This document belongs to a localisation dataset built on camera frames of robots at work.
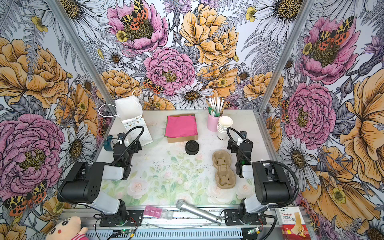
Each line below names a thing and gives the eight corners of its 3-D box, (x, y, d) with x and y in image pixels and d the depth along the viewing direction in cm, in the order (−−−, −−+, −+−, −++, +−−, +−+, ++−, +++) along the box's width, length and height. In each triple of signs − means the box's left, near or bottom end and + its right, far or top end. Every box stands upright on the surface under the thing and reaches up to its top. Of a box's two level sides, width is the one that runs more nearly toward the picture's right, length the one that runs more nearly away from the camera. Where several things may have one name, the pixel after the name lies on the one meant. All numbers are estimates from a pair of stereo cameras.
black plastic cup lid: (185, 155, 98) (184, 151, 95) (185, 143, 104) (185, 140, 101) (199, 155, 98) (199, 151, 95) (199, 143, 104) (199, 140, 101)
